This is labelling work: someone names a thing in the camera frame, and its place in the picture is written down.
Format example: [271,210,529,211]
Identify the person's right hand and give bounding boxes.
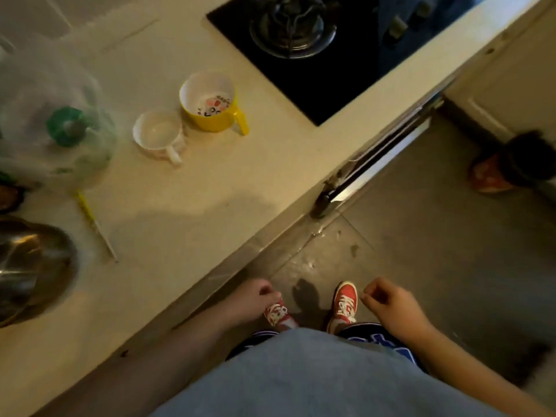
[360,277,431,344]

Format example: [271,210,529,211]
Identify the person's left hand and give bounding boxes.
[221,279,283,330]

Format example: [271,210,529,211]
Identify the person's left forearm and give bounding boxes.
[34,314,237,417]

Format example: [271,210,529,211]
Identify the person's right forearm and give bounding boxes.
[408,328,556,417]

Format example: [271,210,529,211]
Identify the person's left red sneaker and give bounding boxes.
[263,298,300,332]

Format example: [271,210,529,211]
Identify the person's red sneaker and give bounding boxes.
[263,298,300,332]
[326,281,359,335]

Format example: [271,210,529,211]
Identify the person's right red sneaker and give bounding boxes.
[326,281,359,335]

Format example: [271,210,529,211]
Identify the dark shorts with blue print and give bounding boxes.
[225,322,427,375]

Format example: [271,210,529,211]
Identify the grey shirt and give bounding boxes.
[149,327,510,417]

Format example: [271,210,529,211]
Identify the yellow mug with cartoon print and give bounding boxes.
[179,72,250,136]

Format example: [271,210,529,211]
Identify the yellow and white stick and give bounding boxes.
[76,190,119,263]

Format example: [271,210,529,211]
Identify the white mug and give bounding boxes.
[132,109,187,166]

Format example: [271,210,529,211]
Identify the black glass gas cooktop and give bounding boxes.
[206,0,493,127]

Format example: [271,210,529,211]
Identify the stainless steel bowl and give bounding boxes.
[0,215,80,329]

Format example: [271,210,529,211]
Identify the cream cabinet door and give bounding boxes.
[443,0,556,145]

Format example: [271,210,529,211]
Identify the large clear plastic bottle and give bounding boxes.
[0,47,119,193]

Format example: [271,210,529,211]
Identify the green bottle cap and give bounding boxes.
[46,107,88,148]

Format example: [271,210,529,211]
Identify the round metal stove burner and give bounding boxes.
[248,0,339,60]

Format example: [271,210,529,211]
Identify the dark brown container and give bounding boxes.
[0,171,26,214]

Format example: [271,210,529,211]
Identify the metal drawer handle bar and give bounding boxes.
[310,93,445,220]

